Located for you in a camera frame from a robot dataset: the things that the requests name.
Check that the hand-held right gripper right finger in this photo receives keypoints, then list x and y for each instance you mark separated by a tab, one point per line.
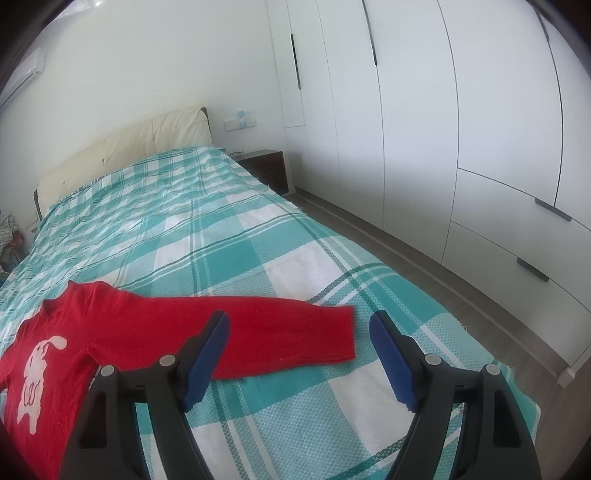
390	355

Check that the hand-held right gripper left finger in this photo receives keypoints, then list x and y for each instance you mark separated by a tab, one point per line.
207	364

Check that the pile of mixed clothes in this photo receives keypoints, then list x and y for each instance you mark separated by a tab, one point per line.
10	244

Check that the teal plaid blanket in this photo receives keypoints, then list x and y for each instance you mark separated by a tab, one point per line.
231	230

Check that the cream padded headboard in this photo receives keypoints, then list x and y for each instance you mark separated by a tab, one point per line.
138	134

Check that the dark wooden nightstand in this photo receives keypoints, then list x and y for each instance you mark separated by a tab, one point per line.
265	168

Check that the white wardrobe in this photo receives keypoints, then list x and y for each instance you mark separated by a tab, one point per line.
415	138

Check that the white wall socket panel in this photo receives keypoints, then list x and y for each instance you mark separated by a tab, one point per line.
242	121

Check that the red sweater with white print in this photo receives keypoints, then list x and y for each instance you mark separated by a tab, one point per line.
138	323

